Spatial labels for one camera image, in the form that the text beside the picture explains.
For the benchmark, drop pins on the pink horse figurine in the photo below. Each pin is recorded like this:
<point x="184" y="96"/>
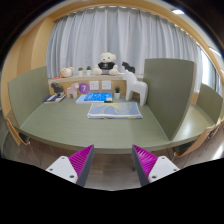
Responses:
<point x="72" y="90"/>

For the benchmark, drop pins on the dark brown horse figurine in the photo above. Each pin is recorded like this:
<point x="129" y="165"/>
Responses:
<point x="57" y="89"/>

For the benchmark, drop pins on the white wall socket right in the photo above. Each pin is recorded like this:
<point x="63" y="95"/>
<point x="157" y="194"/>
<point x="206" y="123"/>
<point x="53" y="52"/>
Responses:
<point x="106" y="85"/>

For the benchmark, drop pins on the small potted plant left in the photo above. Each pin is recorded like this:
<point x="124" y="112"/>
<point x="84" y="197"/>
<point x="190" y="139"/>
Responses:
<point x="80" y="71"/>

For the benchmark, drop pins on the green right desk divider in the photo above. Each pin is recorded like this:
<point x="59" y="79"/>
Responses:
<point x="170" y="89"/>

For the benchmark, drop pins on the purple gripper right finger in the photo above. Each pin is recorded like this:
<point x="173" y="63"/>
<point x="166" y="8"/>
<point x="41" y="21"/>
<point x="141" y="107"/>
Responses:
<point x="149" y="167"/>

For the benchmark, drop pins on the blue book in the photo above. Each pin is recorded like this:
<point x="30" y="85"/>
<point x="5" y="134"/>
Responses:
<point x="94" y="97"/>

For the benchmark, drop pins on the white teddy bear black shirt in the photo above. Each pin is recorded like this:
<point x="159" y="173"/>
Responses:
<point x="107" y="65"/>

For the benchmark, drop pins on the dark book stack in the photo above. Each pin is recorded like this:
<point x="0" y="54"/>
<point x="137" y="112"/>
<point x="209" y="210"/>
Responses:
<point x="54" y="98"/>

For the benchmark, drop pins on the wooden chair right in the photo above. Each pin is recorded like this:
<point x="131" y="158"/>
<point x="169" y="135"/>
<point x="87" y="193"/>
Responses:
<point x="187" y="148"/>

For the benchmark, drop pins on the white horse figurine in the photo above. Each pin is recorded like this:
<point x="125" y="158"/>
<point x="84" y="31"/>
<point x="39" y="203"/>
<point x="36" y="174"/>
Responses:
<point x="133" y="85"/>

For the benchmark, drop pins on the black horse figurine on shelf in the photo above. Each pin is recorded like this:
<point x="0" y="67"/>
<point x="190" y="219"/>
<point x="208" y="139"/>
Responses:
<point x="128" y="67"/>

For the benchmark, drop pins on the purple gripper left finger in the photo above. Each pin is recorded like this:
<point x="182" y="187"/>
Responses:
<point x="74" y="168"/>

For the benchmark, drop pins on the white wall socket left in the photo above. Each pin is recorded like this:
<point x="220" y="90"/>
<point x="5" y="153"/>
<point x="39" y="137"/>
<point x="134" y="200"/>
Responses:
<point x="94" y="85"/>

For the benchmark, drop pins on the white wall socket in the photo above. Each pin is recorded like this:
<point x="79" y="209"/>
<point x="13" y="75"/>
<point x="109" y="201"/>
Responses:
<point x="106" y="85"/>
<point x="94" y="85"/>

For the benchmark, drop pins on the green left desk divider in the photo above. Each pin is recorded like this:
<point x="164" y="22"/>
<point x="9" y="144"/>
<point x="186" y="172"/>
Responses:
<point x="27" y="92"/>

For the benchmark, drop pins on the small potted plant right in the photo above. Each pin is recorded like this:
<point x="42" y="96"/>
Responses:
<point x="88" y="70"/>

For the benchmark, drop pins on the wooden chair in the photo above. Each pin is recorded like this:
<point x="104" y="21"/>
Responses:
<point x="23" y="140"/>
<point x="187" y="148"/>

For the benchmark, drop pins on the green far right divider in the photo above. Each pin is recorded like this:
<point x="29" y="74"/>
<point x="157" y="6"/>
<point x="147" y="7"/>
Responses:
<point x="210" y="102"/>

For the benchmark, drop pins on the blue folded towel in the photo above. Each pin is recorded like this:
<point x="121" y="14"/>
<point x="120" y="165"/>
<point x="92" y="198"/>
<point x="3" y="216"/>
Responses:
<point x="126" y="110"/>

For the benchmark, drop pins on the green desk divider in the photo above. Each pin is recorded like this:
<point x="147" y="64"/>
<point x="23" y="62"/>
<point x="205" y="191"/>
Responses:
<point x="170" y="89"/>
<point x="27" y="92"/>

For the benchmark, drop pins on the grey white curtain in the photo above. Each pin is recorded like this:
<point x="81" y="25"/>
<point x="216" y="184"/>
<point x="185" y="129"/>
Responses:
<point x="133" y="36"/>

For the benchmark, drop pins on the small potted plant on desk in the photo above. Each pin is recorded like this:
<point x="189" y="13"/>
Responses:
<point x="117" y="92"/>

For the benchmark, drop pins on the orange white plush toy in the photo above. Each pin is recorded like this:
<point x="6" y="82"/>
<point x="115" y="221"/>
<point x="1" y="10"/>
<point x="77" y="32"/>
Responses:
<point x="66" y="72"/>

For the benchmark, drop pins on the purple round number sign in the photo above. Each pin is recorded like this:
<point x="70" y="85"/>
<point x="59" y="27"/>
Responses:
<point x="84" y="88"/>

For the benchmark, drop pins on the wooden chair left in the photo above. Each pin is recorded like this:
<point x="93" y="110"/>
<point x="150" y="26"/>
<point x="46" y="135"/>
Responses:
<point x="23" y="140"/>

